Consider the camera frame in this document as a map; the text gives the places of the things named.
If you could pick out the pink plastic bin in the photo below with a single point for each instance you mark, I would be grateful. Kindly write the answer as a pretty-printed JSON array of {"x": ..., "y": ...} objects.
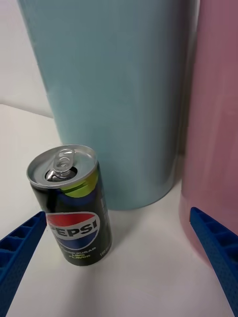
[{"x": 215, "y": 123}]

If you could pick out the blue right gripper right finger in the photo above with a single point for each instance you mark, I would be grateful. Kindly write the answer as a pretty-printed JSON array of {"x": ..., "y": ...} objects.
[{"x": 220, "y": 255}]

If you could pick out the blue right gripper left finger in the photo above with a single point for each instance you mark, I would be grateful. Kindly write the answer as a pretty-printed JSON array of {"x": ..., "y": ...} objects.
[{"x": 17, "y": 255}]

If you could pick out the pale blue plastic bin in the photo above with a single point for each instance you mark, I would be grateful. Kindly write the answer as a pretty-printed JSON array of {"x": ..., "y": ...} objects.
[{"x": 111, "y": 86}]

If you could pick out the black drink can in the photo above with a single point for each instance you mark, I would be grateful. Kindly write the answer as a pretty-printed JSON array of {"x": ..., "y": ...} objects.
[{"x": 79, "y": 223}]

